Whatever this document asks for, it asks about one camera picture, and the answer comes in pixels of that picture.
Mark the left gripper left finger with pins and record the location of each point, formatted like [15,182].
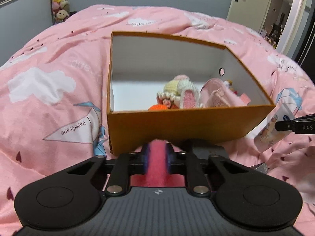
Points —
[122,168]

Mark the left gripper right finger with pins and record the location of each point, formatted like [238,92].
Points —
[188,165]

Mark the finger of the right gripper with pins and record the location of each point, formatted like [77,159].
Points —
[300,125]

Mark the pink phone case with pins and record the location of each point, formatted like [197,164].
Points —
[157,175]

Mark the dark grey gift box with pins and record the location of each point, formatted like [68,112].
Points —
[202,149]

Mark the clear packaged card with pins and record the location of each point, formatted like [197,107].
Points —
[269,136]

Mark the cream crochet bunny doll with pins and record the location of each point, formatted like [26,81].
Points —
[179,93]

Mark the orange cardboard box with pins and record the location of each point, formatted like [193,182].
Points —
[140,66]

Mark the pink fabric pouch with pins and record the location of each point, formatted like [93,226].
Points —
[215,93]

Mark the duck plush toy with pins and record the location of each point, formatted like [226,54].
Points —
[229,85]

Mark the pink printed bed cover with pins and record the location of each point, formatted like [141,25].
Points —
[53,90]

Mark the cream room door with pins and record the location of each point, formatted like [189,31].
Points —
[250,13]

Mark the hanging plush toys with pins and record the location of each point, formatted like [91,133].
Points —
[60,11]

